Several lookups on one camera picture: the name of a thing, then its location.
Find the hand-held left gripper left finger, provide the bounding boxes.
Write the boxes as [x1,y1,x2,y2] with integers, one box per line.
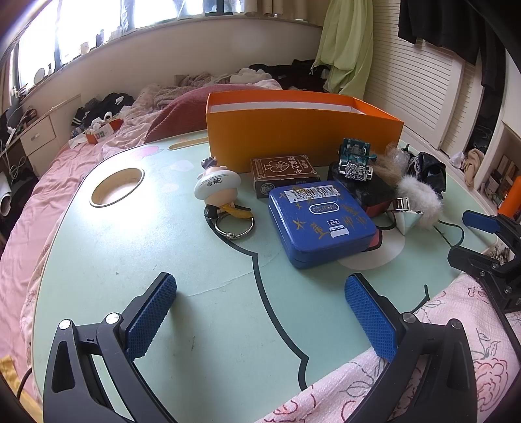
[43,272,178,423]

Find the orange tissue pack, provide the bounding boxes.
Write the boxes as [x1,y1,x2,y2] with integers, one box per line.
[85,118,124,145]

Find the black clothes pile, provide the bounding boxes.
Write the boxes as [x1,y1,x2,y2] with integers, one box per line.
[248,59,330,92]

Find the white louvered cabinet door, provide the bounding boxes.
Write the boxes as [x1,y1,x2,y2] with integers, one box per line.
[364,24,467,153]

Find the window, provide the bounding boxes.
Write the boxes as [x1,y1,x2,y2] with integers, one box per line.
[16,0,318,70]

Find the white fluffy scrunchie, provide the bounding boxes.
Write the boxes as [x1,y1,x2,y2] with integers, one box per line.
[396,175,444,230]

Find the brown fluffy scrunchie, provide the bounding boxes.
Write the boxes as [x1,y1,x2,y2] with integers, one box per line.
[372,142,408,184]

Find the white drawer cabinet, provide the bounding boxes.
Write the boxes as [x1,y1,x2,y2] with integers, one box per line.
[0,94,84,180]

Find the cartoon figure keychain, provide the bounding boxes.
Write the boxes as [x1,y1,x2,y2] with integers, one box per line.
[193,157,257,241]

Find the silver cone pendant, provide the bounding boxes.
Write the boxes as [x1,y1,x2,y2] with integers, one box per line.
[390,197,424,237]

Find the white shelf unit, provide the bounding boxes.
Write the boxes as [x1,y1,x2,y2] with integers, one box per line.
[474,120,521,214]

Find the black striped clothes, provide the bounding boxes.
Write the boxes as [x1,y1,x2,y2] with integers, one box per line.
[71,93,135,127]

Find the pink bed sheet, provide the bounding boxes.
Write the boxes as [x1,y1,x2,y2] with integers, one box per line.
[0,79,212,407]

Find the blue metal tin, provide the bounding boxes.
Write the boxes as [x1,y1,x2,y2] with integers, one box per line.
[268,180,377,270]

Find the white paper roll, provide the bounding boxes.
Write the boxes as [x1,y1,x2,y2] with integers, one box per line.
[0,171,17,216]

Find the white garment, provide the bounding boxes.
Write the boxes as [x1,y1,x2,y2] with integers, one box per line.
[236,67,270,83]

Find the red pillow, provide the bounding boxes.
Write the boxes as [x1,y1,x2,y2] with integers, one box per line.
[144,85,261,144]

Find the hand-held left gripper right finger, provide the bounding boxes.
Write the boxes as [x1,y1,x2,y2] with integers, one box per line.
[344,273,478,423]

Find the black case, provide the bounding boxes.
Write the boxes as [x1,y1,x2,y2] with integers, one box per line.
[328,160,401,216]

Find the pink crumpled blanket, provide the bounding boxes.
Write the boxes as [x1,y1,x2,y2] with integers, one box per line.
[122,73,286,123]

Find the orange bottle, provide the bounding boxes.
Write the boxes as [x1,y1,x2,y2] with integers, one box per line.
[499,175,521,220]

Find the brown playing card box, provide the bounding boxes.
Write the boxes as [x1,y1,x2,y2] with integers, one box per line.
[249,155,322,200]

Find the black hanging garment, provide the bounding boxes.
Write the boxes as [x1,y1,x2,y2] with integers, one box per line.
[397,0,521,123]

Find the beige cloth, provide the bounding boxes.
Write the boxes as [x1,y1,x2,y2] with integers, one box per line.
[463,147,486,188]

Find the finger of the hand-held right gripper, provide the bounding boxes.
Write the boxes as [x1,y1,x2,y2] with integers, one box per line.
[463,209,521,249]
[448,247,521,314]

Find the teal toy car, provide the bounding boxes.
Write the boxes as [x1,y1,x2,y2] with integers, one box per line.
[337,137,378,182]

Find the orange cardboard box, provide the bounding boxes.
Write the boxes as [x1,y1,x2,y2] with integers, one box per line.
[204,91,404,171]

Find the green hanging garment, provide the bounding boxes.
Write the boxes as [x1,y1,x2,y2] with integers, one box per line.
[315,0,375,96]

